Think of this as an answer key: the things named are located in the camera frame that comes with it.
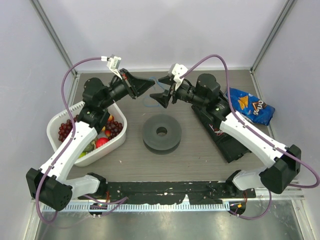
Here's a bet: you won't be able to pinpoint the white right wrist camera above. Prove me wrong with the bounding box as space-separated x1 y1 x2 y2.
168 63 188 91

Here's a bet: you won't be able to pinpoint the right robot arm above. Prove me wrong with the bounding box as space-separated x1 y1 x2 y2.
150 73 301 198

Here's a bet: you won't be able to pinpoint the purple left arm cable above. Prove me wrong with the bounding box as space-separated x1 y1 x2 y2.
34 56 129 223

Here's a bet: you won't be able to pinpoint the black compartment tray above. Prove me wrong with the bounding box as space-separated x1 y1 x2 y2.
191 91 251 163

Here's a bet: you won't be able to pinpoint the red apple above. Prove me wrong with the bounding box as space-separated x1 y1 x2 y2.
95 137 109 148

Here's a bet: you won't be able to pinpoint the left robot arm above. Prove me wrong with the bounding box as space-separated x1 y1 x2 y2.
26 68 155 211

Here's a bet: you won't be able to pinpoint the dark red grape bunch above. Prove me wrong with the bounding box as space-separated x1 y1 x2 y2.
58 119 73 143

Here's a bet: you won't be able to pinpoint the blue cable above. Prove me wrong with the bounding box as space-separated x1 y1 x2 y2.
142 76 169 108

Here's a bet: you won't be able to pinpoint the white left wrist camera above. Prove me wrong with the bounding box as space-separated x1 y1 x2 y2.
100 54 122 79

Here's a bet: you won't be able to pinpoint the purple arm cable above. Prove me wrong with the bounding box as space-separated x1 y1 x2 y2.
34 56 129 223
180 54 320 220

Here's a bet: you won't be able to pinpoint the green striped melon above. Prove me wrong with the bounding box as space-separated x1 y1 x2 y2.
83 141 96 153

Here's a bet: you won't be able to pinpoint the white plastic fruit basket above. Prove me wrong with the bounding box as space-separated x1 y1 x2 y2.
46 103 128 167

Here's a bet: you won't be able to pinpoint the white slotted cable duct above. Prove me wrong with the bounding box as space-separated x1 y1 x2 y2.
42 201 231 212

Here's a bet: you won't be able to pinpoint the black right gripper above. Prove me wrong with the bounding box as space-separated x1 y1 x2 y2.
150 75 207 109

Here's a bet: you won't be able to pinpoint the aluminium frame post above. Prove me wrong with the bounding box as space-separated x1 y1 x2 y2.
250 0 297 74
29 0 73 68

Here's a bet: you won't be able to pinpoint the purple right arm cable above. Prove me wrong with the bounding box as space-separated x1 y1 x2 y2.
180 54 320 220

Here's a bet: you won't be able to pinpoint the small peach fruits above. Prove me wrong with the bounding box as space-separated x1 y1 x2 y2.
101 115 114 138

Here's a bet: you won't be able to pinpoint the red wire bundle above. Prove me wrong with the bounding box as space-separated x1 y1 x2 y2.
209 122 224 136

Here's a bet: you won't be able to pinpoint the yellow green fruit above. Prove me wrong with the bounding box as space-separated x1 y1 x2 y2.
78 152 88 159

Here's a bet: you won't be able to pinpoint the left aluminium frame post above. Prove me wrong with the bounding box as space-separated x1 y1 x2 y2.
29 0 73 68

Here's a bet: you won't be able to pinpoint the blue Doritos chip bag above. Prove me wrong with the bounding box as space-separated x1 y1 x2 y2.
226 88 275 126

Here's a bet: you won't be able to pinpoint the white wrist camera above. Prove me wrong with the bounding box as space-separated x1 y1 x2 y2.
168 63 188 91
100 54 122 79

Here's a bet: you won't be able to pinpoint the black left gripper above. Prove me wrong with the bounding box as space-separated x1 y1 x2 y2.
100 68 155 110

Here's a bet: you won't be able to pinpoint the grey perforated cable spool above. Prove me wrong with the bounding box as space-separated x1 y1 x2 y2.
142 114 182 155

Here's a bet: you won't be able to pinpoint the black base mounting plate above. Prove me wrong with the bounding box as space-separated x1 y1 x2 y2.
77 180 257 205

